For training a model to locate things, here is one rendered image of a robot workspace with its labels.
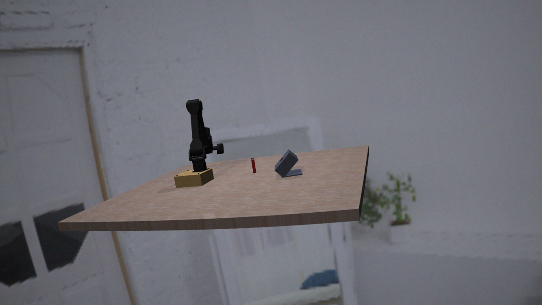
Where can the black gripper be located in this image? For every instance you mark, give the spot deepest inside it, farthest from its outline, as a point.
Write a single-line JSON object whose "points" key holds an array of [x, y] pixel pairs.
{"points": [[219, 148]]}

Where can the dark grey sloped panel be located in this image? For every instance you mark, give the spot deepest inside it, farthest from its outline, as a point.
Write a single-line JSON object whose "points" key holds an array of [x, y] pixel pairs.
{"points": [[285, 164]]}

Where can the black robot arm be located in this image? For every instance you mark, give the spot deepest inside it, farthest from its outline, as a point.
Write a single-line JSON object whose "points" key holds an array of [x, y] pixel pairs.
{"points": [[201, 138]]}

